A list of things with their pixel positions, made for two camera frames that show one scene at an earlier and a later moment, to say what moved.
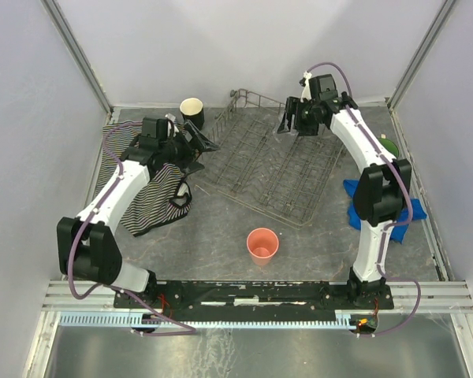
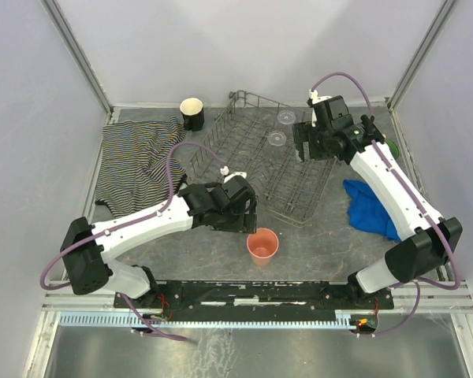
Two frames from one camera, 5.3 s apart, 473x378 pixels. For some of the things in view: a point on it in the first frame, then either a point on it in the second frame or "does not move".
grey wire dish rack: x=279 y=177 does not move
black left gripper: x=190 y=141 → x=251 y=215
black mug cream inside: x=192 y=110 does not move
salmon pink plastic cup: x=262 y=244 does not move
